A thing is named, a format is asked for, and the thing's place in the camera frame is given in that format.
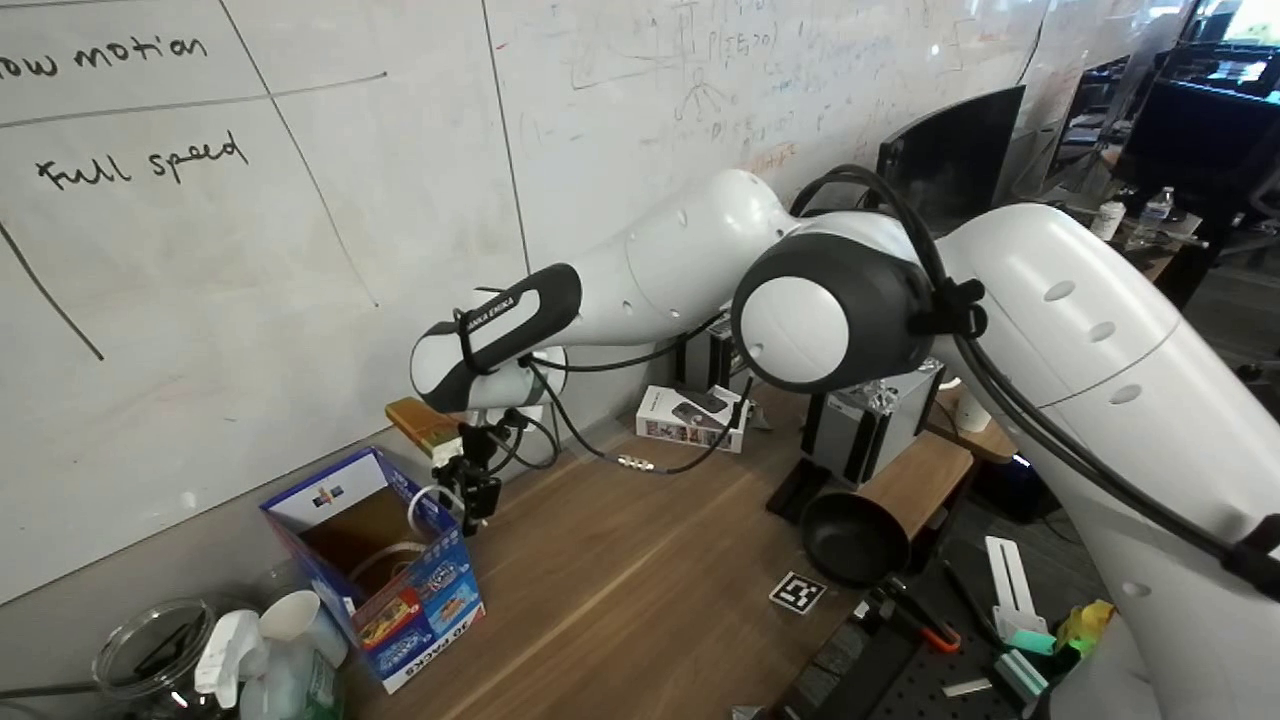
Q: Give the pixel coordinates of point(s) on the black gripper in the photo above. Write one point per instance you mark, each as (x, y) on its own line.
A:
(473, 491)

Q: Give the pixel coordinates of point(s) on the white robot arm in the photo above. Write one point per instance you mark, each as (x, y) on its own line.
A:
(1149, 440)

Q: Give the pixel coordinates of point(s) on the blue cardboard snack box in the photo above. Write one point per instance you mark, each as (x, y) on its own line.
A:
(387, 556)

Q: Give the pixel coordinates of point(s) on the white small product box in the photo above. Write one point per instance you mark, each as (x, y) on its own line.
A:
(710, 416)

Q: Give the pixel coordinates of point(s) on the grey battery box far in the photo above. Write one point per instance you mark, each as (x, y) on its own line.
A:
(710, 360)

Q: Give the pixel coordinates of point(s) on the grey battery box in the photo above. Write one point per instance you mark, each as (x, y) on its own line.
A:
(866, 425)
(710, 360)

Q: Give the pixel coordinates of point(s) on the grey battery box near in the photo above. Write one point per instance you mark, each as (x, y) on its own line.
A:
(866, 425)

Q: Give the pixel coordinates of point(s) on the white paper cup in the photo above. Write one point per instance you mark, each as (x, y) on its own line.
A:
(306, 616)

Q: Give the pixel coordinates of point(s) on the white spray bottle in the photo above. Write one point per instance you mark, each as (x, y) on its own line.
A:
(228, 641)

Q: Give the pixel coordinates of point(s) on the black white fiducial marker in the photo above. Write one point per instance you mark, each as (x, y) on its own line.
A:
(796, 593)

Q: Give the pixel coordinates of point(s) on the black frying pan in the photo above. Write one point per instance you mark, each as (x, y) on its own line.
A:
(854, 540)

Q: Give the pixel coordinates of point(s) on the orange handled black tool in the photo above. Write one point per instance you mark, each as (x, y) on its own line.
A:
(941, 638)

